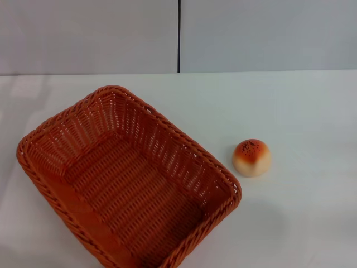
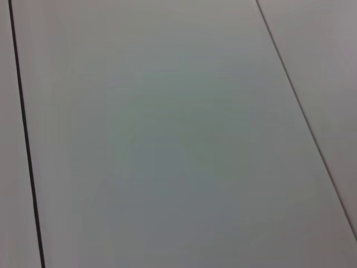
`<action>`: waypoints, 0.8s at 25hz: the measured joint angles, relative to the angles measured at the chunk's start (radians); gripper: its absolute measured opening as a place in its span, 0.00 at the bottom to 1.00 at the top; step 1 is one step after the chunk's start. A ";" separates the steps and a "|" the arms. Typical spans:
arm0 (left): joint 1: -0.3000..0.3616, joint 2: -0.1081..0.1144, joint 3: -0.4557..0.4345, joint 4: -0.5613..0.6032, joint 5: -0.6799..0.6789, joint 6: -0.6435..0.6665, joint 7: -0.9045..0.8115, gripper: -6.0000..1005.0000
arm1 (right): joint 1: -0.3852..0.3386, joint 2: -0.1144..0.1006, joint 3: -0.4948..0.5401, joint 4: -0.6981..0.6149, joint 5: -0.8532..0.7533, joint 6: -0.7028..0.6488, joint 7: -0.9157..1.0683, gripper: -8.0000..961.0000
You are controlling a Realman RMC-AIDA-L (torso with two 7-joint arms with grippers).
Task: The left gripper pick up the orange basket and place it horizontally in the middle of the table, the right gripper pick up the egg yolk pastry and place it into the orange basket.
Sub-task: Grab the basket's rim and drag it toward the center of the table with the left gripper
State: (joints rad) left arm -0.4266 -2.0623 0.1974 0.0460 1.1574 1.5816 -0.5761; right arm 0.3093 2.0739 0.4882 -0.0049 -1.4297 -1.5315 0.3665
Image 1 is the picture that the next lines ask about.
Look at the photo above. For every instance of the orange woven plastic basket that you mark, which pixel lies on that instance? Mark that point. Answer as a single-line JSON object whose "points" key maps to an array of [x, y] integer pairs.
{"points": [[131, 184]]}

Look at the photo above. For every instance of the round toasted bread bun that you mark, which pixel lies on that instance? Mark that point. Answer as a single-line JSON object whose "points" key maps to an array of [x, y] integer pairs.
{"points": [[251, 163]]}

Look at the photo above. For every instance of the black vertical wall seam strip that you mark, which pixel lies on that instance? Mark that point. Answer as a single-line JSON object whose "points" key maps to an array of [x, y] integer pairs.
{"points": [[179, 36]]}

